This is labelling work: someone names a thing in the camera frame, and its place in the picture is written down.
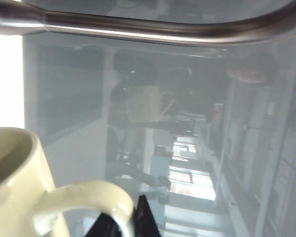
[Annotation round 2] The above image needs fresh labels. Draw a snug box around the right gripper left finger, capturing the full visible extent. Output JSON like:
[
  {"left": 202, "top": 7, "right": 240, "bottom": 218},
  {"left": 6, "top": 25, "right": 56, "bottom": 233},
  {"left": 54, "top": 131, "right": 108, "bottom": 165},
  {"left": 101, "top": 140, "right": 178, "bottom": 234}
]
[{"left": 88, "top": 212, "right": 122, "bottom": 237}]

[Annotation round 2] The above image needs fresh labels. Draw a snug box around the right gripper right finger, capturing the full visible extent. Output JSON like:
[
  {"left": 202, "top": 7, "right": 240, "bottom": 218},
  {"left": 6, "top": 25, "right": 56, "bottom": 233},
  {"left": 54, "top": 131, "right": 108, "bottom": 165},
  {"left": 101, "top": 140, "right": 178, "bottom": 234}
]
[{"left": 131, "top": 194, "right": 161, "bottom": 237}]

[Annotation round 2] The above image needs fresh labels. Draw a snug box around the cream ceramic mug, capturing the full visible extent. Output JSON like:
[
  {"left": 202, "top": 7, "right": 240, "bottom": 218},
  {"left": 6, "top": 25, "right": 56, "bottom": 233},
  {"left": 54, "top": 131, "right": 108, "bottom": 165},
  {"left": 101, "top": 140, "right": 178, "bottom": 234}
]
[{"left": 0, "top": 127, "right": 135, "bottom": 237}]

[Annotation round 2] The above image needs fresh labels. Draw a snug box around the brushed steel faucet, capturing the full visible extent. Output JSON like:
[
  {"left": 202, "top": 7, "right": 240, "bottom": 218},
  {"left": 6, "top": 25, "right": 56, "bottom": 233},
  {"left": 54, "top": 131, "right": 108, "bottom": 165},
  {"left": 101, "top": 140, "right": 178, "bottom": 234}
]
[{"left": 0, "top": 0, "right": 296, "bottom": 48}]

